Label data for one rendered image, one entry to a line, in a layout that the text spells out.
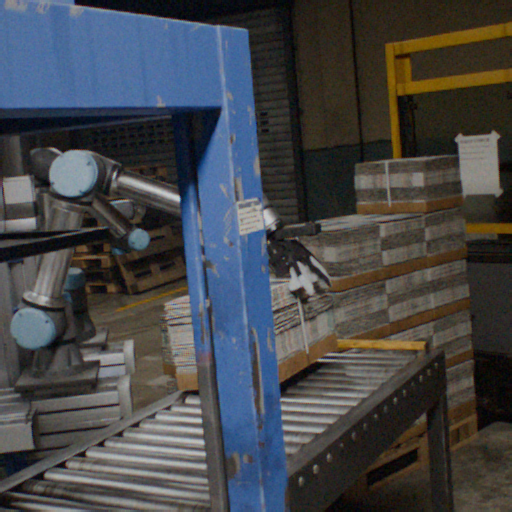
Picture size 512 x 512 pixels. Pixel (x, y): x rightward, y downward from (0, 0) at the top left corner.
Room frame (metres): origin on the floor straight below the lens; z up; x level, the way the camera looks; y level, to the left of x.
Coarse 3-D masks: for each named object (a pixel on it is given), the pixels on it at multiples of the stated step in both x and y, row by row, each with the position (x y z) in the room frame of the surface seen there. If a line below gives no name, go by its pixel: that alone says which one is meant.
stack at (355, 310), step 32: (352, 288) 3.40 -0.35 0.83; (384, 288) 3.51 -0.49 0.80; (416, 288) 3.66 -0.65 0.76; (160, 320) 3.18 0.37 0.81; (352, 320) 3.37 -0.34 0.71; (384, 320) 3.50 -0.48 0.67; (352, 352) 3.35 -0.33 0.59; (384, 352) 3.48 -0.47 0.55; (416, 352) 3.64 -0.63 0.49; (416, 448) 3.62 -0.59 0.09; (384, 480) 3.46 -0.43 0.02
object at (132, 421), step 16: (160, 400) 2.16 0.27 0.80; (176, 400) 2.15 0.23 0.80; (128, 416) 2.04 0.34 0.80; (144, 416) 2.03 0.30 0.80; (112, 432) 1.93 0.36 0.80; (64, 448) 1.84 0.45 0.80; (80, 448) 1.84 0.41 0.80; (48, 464) 1.75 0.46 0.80; (64, 464) 1.77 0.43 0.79; (16, 480) 1.67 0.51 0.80
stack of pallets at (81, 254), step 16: (96, 224) 9.69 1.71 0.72; (80, 256) 9.43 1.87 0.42; (96, 256) 9.35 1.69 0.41; (112, 256) 9.37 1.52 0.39; (160, 256) 10.27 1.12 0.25; (96, 272) 10.16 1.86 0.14; (112, 272) 9.33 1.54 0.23; (144, 272) 9.86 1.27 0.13; (96, 288) 9.69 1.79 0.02; (112, 288) 9.31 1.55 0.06
